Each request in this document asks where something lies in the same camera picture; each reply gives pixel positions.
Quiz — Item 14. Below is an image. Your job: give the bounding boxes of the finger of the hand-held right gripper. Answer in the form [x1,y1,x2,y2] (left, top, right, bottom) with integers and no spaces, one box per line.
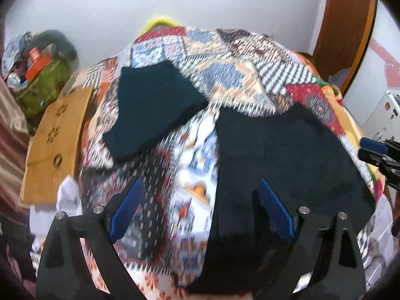
[357,148,400,191]
[359,137,400,156]

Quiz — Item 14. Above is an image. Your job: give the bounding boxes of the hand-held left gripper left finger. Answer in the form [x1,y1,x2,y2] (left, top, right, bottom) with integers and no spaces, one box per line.
[36,176,146,300]

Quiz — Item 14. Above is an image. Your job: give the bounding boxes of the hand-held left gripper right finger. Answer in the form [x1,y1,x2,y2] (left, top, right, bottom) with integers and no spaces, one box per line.
[258,178,367,300]

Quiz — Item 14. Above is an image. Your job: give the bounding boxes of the black pants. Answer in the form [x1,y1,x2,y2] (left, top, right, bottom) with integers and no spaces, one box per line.
[186,102,377,297]

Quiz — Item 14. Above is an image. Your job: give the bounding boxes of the folded dark pants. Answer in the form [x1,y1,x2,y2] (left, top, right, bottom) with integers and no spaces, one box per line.
[102,60,210,163]

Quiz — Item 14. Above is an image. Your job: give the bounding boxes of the white plastic box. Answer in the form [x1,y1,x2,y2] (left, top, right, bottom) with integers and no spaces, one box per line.
[361,90,400,143]

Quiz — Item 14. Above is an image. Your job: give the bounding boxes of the white cloth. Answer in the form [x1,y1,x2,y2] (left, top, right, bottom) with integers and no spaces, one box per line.
[29,176,83,236]

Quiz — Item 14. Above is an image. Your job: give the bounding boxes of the wooden lap desk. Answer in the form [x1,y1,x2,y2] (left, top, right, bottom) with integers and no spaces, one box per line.
[19,84,95,207]

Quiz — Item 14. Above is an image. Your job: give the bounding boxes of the brown wooden door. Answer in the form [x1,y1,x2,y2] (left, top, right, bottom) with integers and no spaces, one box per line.
[308,0,379,96]

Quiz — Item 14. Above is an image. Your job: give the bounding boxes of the striped orange blanket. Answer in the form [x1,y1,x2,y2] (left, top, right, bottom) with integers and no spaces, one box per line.
[67,58,124,107]

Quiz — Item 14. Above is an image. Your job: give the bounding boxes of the striped brown curtain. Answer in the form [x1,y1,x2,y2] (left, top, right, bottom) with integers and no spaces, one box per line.
[0,22,33,208]

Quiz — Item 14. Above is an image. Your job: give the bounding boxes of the patchwork quilt bed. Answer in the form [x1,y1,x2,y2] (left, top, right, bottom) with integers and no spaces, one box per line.
[31,26,393,300]

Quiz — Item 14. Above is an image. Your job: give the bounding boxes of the orange box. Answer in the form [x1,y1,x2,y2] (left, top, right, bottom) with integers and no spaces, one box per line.
[24,47,51,82]

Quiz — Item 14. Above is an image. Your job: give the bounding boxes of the yellow headboard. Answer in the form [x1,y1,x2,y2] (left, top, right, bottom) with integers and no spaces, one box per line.
[139,17,186,34]

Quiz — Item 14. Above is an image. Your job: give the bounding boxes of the pile of clothes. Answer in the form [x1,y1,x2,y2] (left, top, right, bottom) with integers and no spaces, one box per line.
[1,31,32,77]

